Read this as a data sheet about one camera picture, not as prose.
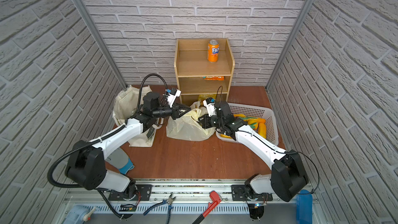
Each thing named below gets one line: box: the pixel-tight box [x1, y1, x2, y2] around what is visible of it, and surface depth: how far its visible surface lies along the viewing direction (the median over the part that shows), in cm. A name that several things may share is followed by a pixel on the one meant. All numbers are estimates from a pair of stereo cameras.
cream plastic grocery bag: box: [166, 101, 217, 142], surface depth 84 cm
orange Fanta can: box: [207, 39, 220, 63], surface depth 85 cm
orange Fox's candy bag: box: [203, 76, 225, 81], surface depth 102 cm
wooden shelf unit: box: [174, 37, 236, 107], surface depth 94 cm
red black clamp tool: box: [192, 190, 222, 224], surface depth 71 cm
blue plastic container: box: [295, 189, 314, 224], surface depth 69 cm
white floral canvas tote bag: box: [112, 85, 152, 126], surface depth 88 cm
